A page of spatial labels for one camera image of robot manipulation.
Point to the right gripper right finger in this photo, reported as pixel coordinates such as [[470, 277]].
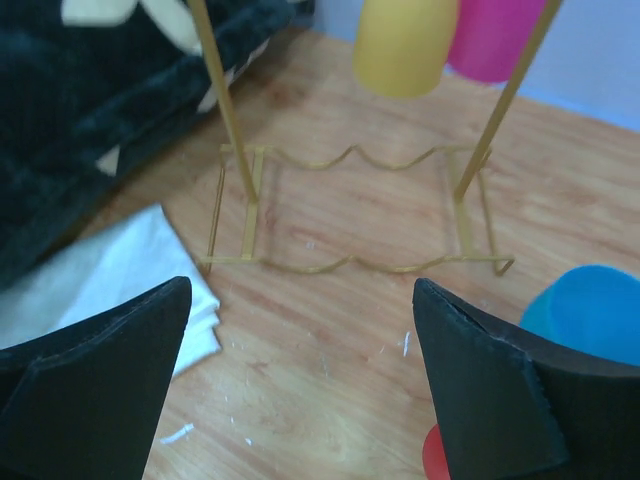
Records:
[[512, 405]]

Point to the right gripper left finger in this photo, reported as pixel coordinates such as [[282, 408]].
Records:
[[84, 402]]

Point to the red wine glass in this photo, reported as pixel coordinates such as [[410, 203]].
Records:
[[433, 456]]

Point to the blue wine glass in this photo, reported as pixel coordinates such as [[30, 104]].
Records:
[[593, 309]]

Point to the pink wine glass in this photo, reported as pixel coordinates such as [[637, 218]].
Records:
[[490, 36]]

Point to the back orange wine glass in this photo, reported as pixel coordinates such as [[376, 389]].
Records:
[[401, 46]]

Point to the folded beige cloth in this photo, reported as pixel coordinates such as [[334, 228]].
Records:
[[106, 270]]

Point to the black floral pillow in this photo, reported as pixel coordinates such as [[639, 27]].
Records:
[[89, 91]]

